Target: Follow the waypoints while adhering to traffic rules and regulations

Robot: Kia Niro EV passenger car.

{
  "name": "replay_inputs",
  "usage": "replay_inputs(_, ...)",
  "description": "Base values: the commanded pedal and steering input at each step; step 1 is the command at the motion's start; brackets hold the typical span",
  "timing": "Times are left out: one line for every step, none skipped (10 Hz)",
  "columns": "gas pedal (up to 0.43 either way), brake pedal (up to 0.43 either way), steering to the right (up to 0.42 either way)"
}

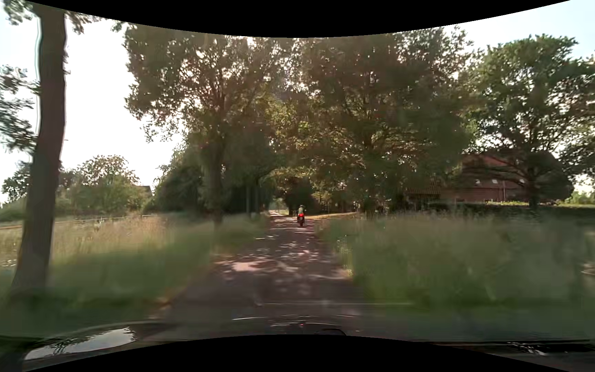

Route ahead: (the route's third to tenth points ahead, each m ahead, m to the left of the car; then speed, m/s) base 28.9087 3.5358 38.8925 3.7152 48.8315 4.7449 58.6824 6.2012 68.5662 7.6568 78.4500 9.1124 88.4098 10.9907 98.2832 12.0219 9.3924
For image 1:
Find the row of trees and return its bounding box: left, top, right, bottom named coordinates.
left=122, top=26, right=476, bottom=225

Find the red brick building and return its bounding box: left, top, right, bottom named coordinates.
left=406, top=151, right=559, bottom=205

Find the grass verge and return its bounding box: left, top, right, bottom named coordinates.
left=314, top=212, right=595, bottom=342
left=0, top=213, right=270, bottom=337

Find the grey asphalt road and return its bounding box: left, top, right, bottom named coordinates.
left=145, top=211, right=381, bottom=342

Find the tall tree trunk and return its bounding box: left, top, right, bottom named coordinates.
left=0, top=0, right=102, bottom=303

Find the car's own bonnet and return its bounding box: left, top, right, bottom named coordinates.
left=0, top=320, right=595, bottom=372

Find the group of trees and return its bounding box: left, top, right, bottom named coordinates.
left=0, top=154, right=151, bottom=217

